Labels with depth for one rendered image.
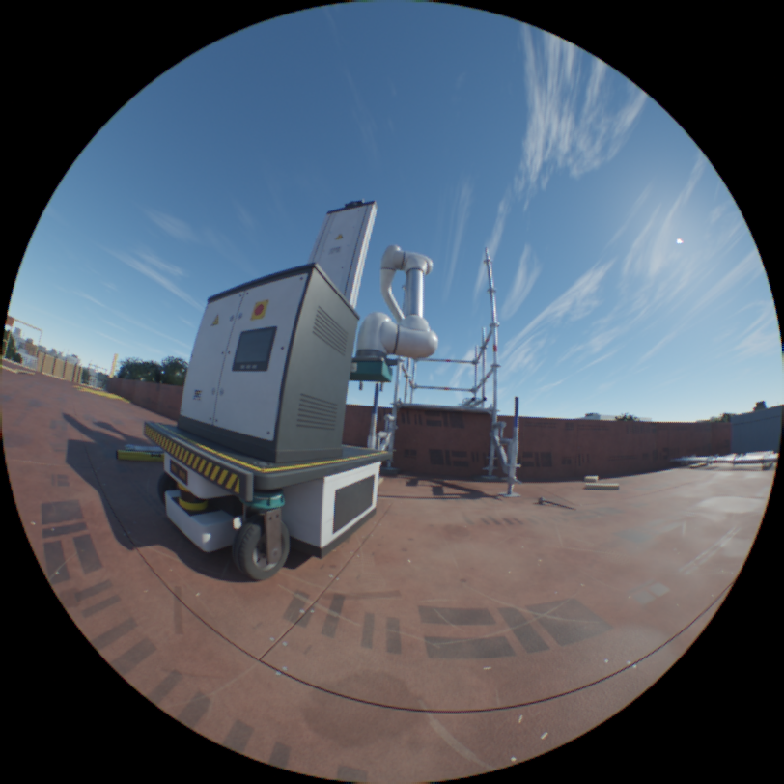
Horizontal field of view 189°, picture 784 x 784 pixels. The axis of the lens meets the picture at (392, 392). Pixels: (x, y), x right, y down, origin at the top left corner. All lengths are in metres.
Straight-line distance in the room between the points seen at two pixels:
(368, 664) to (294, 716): 0.17
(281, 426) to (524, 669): 0.71
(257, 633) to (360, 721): 0.25
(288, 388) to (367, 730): 0.67
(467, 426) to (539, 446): 0.90
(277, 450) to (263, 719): 0.53
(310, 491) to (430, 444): 2.11
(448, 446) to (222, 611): 2.45
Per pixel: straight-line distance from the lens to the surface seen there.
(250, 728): 0.45
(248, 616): 0.59
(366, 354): 1.07
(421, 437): 2.63
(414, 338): 1.13
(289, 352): 0.57
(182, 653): 0.54
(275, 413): 0.56
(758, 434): 5.55
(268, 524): 0.58
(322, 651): 0.52
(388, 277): 1.52
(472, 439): 2.66
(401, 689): 0.48
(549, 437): 2.96
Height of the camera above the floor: 0.42
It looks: 10 degrees up
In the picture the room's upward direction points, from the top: 6 degrees clockwise
